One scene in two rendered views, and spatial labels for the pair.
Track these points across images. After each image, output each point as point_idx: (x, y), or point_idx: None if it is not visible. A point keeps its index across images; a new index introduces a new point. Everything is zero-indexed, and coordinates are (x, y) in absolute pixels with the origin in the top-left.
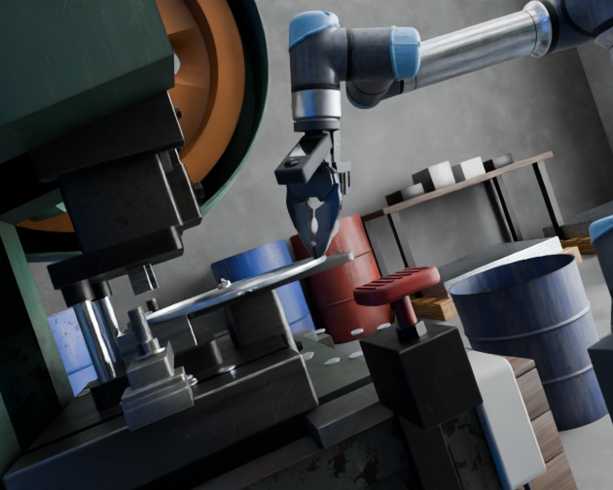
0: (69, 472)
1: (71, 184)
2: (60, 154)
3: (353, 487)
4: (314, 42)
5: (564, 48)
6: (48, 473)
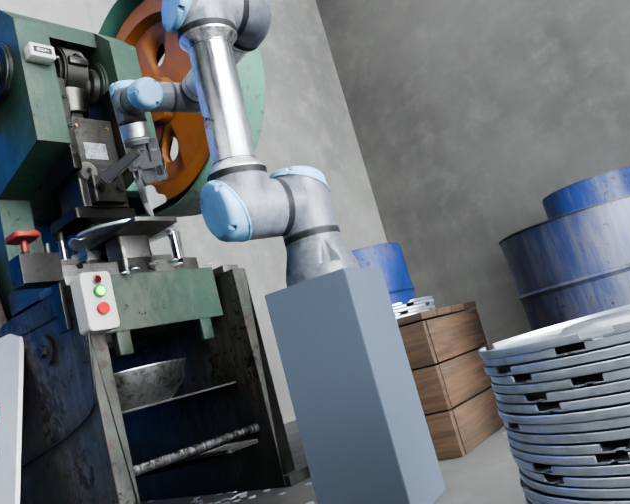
0: (16, 298)
1: (59, 191)
2: (49, 180)
3: (48, 318)
4: (112, 101)
5: (249, 43)
6: (13, 297)
